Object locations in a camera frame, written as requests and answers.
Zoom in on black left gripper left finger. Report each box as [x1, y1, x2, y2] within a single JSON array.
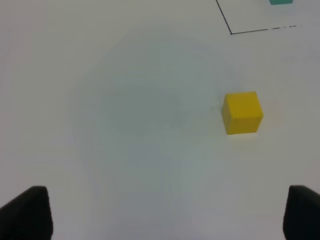
[[0, 186, 54, 240]]

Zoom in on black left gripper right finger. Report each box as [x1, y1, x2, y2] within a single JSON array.
[[282, 185, 320, 240]]

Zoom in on yellow cube block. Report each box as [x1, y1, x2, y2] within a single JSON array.
[[221, 91, 264, 135]]

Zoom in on template teal cube block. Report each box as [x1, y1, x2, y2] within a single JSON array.
[[269, 0, 293, 5]]

